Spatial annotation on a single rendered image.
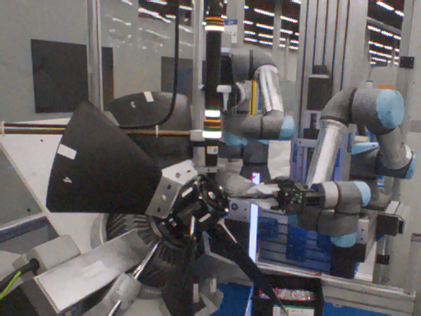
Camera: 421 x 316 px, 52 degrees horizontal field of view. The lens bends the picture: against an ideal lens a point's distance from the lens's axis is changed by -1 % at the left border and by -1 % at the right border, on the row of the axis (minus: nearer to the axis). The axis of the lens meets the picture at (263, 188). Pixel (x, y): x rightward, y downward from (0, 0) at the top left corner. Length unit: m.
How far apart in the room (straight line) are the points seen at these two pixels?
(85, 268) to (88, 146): 0.23
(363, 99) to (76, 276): 0.95
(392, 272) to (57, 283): 2.44
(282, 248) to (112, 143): 1.20
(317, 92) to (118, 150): 1.16
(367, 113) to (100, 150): 0.82
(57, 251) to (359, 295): 0.94
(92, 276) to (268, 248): 1.20
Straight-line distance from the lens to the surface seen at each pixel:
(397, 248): 2.95
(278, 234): 1.94
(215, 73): 1.08
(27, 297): 0.82
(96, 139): 0.90
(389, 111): 1.37
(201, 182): 1.03
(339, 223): 1.29
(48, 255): 0.92
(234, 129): 1.34
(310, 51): 2.02
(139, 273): 0.92
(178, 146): 1.12
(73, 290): 0.87
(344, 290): 1.48
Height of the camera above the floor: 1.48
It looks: 14 degrees down
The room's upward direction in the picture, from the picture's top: 3 degrees clockwise
